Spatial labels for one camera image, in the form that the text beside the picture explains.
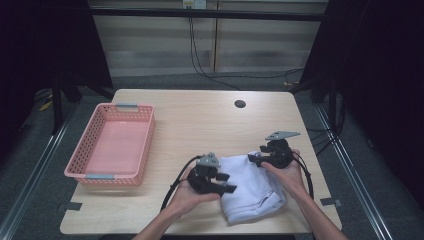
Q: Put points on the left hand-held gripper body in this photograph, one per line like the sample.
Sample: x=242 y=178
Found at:
x=203 y=181

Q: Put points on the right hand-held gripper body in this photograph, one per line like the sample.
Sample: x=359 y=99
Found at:
x=280 y=153

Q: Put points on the white patterned cloth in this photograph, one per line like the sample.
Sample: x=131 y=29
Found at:
x=250 y=193

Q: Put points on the pink plastic basket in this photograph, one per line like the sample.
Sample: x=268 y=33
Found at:
x=113 y=146

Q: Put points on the person's left hand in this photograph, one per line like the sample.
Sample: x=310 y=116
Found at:
x=186 y=200

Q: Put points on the person's right hand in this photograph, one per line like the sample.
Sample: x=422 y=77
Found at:
x=290 y=180

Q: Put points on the black table grommet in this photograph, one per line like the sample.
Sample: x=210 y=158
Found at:
x=240 y=103

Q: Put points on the black tape strip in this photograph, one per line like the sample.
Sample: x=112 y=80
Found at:
x=73 y=206
x=330 y=201

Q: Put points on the black metal stand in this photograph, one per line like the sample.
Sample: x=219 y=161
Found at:
x=332 y=106
x=57 y=110

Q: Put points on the dark curtain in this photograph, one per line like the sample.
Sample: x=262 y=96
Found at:
x=40 y=43
x=383 y=66

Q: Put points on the black horizontal bar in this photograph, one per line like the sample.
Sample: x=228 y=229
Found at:
x=233 y=15

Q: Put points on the yellow object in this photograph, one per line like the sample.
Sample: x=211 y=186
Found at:
x=45 y=106

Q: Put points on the white wall socket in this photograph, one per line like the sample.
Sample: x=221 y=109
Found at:
x=195 y=3

